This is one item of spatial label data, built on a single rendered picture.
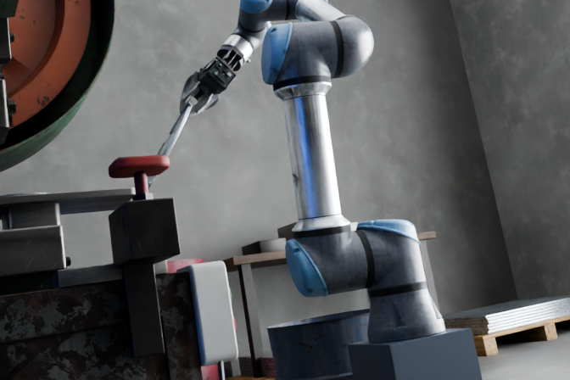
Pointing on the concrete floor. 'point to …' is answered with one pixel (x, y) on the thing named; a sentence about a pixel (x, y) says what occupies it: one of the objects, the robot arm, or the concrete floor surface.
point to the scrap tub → (317, 345)
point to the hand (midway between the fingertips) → (184, 112)
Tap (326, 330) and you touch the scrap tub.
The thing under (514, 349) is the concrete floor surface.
